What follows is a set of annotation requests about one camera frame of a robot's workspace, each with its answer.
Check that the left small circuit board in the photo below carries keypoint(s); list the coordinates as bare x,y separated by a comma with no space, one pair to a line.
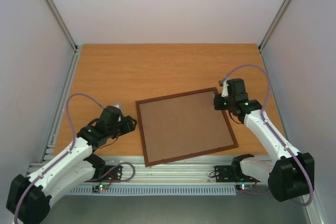
99,188

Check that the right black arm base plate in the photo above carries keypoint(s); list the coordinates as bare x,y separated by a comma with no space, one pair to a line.
226,174

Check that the brown wooden picture frame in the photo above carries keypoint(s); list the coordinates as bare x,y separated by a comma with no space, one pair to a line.
141,134

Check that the right aluminium corner post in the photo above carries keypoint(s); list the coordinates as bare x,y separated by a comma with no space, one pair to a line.
276,20

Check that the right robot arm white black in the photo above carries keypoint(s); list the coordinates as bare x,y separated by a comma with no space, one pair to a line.
291,172

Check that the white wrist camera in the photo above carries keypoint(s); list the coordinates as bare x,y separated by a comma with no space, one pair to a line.
119,106
224,85

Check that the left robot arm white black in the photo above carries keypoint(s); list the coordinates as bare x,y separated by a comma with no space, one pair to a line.
31,197

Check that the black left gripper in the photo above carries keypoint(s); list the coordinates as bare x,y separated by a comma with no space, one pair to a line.
129,126

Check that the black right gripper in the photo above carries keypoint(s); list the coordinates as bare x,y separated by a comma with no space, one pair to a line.
219,102

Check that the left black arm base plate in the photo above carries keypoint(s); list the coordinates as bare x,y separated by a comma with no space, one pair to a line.
107,173

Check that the left aluminium corner post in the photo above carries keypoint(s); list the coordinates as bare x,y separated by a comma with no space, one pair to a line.
55,12

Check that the grey slotted cable duct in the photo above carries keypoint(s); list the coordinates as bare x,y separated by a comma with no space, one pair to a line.
157,190

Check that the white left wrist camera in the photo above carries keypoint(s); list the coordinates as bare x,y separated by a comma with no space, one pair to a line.
119,106

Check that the right small circuit board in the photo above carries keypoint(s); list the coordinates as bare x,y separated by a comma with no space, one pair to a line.
245,187

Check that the aluminium corner post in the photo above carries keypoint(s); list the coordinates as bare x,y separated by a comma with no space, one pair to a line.
55,12
276,20

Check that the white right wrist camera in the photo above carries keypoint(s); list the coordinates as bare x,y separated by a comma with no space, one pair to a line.
224,85

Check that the aluminium rail base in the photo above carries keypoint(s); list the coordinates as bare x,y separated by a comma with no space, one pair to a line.
183,171

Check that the small circuit board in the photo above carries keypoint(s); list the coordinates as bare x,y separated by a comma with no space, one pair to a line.
245,187
99,188

